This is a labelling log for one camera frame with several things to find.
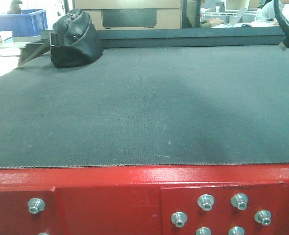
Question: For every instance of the black conveyor belt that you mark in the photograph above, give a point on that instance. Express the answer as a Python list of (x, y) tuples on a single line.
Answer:
[(149, 106)]

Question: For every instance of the black bag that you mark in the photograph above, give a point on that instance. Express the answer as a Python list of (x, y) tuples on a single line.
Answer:
[(74, 41)]

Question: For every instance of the silver bolt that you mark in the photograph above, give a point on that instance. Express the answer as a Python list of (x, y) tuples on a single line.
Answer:
[(240, 201), (179, 219), (206, 202), (263, 217), (35, 205)]

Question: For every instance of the cardboard box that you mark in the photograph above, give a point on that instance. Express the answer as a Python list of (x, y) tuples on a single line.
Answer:
[(133, 14)]

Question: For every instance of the blue crate on table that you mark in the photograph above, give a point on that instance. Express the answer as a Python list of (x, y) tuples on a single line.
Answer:
[(30, 22)]

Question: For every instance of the seated person in grey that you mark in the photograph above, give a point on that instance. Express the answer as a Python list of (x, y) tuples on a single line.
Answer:
[(268, 11)]

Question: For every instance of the red conveyor frame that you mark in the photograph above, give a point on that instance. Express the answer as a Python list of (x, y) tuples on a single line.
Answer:
[(139, 200)]

